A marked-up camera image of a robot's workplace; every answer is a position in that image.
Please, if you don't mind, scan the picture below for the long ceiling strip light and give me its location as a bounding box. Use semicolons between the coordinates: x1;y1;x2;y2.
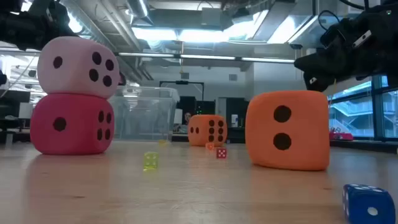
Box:
118;52;175;58
180;54;236;61
241;57;295;64

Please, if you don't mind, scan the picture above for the black equipment rack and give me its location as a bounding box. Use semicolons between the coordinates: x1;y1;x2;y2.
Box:
177;95;216;116

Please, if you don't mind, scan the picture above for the small blue die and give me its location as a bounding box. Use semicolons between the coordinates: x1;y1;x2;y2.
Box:
342;183;396;224

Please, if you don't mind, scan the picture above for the reddish pink foam die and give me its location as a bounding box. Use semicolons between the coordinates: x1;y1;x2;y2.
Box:
30;92;115;156

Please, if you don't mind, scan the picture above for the light pink foam die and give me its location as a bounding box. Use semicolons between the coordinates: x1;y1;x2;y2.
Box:
37;36;121;100

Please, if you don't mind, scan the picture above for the black office desk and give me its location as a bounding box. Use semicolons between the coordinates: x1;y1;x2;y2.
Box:
329;139;398;154

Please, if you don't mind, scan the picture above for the black rectangular stand frame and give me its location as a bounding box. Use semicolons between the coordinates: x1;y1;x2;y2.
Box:
159;80;205;102

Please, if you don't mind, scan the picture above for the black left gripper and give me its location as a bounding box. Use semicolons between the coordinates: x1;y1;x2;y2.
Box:
18;0;78;52

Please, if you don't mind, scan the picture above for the clear plastic bin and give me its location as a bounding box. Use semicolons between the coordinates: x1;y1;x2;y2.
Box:
108;86;180;141

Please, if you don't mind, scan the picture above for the silver ceiling air duct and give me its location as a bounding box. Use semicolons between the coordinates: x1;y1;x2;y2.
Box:
126;0;155;27

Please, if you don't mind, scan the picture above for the orange foam die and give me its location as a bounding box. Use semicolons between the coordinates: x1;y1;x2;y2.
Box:
244;90;331;171
187;114;228;147

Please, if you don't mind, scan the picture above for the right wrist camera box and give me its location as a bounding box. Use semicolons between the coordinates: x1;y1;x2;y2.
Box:
351;29;373;50

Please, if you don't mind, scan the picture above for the red box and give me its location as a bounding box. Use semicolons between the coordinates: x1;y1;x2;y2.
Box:
328;131;354;142

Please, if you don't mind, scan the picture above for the black tall cabinet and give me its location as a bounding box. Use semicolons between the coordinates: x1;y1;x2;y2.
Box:
217;96;249;129

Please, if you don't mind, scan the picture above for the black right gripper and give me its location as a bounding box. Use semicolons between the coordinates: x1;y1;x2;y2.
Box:
294;6;379;93

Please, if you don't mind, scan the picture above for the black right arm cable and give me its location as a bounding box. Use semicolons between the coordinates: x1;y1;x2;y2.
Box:
317;0;371;32

